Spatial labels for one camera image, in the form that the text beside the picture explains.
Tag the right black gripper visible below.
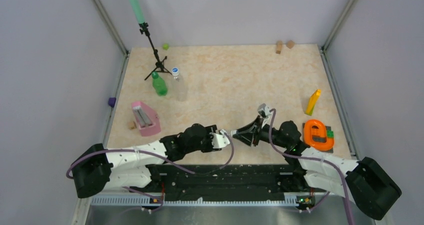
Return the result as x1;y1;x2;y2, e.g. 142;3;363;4
234;114;290;149

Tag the clear plastic bottle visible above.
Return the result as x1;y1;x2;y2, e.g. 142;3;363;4
219;129;237;141

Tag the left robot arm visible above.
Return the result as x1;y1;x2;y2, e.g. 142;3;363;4
66;123;230;199

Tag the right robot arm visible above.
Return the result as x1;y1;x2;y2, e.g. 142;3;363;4
231;116;402;220

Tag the clear bottle blue-white cap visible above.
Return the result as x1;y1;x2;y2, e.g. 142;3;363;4
171;67;188;101

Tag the green plastic bottle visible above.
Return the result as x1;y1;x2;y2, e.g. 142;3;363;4
151;71;168;96

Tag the orange tape dispenser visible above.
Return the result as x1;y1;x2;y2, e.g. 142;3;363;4
303;118;335;152

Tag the pink toy toaster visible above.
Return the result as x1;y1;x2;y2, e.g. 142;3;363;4
131;101;161;137

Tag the yellow green block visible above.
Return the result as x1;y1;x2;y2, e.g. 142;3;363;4
304;89;321;116

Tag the small wooden cube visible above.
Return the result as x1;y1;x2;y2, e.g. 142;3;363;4
127;121;137;130

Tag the small green lego brick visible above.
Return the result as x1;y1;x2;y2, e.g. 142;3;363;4
326;130;334;139

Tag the wooden block left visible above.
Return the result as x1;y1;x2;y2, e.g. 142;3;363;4
275;40;284;55

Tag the wooden block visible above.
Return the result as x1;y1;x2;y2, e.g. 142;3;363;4
285;40;296;49
275;40;284;55

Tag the wooden block right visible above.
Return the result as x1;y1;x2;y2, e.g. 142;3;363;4
285;40;296;49

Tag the purple small object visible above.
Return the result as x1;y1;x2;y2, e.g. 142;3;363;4
107;97;117;108

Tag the small green cap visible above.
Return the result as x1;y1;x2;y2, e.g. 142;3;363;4
162;43;170;51

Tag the black tripod green pole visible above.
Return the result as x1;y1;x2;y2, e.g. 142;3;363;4
128;0;171;81

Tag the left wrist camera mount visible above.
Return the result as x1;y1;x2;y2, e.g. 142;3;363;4
210;129;231;150

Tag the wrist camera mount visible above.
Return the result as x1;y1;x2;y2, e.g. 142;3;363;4
257;103;273;128
210;129;231;150

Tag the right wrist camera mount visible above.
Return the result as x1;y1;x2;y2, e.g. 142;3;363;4
257;103;273;128

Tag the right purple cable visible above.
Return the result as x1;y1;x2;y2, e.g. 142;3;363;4
267;108;357;225

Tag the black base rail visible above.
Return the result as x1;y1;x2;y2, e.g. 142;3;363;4
129;164;320;209

